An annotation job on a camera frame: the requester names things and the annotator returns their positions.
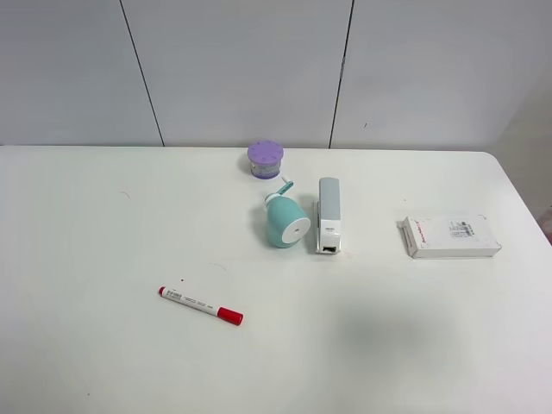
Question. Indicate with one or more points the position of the white flat cardboard box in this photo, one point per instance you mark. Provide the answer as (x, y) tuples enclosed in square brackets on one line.
[(449, 237)]

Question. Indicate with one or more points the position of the white and grey stapler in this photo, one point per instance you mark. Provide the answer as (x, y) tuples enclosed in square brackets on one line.
[(328, 216)]

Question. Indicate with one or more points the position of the red and white marker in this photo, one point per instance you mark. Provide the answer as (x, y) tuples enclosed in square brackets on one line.
[(225, 314)]

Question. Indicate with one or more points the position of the teal pencil sharpener with crank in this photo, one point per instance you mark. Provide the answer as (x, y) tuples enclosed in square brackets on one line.
[(287, 222)]

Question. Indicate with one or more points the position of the purple lidded round container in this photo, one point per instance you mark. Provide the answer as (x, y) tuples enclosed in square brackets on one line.
[(265, 159)]

